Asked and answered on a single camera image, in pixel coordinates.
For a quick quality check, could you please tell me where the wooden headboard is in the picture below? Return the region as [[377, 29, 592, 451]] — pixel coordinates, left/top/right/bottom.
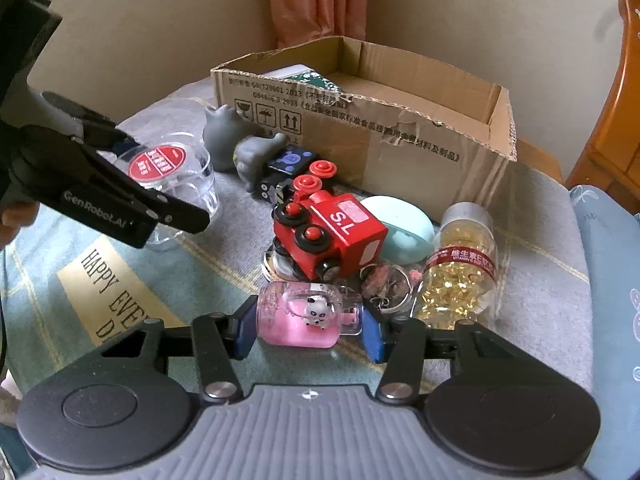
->
[[565, 0, 640, 216]]

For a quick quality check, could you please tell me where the red toy train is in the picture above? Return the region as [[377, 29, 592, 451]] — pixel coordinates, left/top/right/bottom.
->
[[272, 159, 390, 282]]

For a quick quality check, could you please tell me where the teal egg-shaped case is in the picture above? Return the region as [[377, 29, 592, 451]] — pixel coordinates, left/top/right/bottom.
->
[[360, 195, 435, 264]]

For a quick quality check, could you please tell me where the brown cardboard box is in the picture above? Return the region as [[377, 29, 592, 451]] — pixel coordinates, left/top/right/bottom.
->
[[210, 35, 518, 211]]

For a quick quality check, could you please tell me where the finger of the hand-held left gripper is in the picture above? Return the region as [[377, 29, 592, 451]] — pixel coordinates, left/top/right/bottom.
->
[[42, 91, 138, 153], [95, 152, 211, 234]]

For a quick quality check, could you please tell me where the clear round dish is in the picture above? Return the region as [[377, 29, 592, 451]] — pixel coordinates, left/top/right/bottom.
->
[[262, 240, 303, 283]]

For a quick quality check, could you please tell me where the clear pink flower keychain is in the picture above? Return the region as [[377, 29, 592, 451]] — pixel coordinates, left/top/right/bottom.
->
[[360, 260, 418, 314]]

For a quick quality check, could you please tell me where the grey cat figurine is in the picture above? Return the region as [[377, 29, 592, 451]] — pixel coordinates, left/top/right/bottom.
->
[[202, 104, 251, 173]]

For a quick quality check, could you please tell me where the clear plastic jar red lid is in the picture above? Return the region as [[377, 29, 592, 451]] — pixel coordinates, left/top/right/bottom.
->
[[112, 130, 221, 247]]

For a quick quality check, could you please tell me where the person's left hand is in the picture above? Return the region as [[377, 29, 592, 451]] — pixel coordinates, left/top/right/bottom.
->
[[0, 203, 39, 252]]

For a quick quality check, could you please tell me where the blue floral pillow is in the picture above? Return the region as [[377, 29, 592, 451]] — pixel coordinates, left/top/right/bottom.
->
[[567, 185, 640, 480]]

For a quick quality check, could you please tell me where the pink beige curtain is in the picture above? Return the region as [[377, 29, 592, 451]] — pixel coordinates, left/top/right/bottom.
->
[[267, 0, 368, 51]]

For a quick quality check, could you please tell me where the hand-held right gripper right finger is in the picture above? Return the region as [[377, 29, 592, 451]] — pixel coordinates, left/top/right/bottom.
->
[[361, 305, 516, 406]]

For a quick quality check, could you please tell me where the clear bottle of yellow capsules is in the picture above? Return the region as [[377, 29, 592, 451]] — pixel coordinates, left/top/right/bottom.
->
[[416, 202, 500, 331]]

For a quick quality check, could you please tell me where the black blue cube toy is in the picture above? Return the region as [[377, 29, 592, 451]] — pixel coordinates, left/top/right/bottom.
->
[[252, 144, 308, 203]]

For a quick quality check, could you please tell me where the pink liquid bottle with panda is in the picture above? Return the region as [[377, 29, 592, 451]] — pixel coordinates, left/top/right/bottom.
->
[[256, 281, 365, 348]]

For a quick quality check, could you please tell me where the green patterned box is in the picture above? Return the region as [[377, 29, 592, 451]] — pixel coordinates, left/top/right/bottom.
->
[[272, 64, 351, 96]]

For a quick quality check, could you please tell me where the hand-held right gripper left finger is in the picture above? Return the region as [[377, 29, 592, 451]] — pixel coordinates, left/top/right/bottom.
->
[[100, 296, 258, 407]]

